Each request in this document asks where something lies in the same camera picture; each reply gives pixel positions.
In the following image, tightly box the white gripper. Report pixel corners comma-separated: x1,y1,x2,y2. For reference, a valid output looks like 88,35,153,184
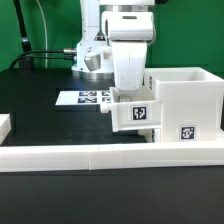
111,41,147,92

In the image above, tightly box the white drawer cabinet frame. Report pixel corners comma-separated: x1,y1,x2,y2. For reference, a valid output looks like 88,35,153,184
144,67,224,142

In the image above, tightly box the white marker sheet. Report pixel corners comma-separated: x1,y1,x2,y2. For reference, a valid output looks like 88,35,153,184
56,90,110,106

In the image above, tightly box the white front drawer box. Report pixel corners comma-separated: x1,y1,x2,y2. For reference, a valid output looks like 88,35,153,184
138,128,161,143

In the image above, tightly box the white thin cable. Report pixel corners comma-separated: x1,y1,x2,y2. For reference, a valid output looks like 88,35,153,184
35,0,49,69

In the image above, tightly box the black pole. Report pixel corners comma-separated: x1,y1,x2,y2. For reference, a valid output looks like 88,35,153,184
13,0,32,52

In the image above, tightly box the white drawer box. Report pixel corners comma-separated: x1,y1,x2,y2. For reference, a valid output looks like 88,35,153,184
100,86,162,132
138,128,161,143

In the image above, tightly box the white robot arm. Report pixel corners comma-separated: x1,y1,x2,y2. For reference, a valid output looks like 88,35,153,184
72,0,168,94

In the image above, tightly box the black cable with connector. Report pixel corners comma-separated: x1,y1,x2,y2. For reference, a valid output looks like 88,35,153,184
8,47,78,70

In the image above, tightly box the white U-shaped boundary fence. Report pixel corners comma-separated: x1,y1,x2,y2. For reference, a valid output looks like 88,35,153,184
0,114,224,172

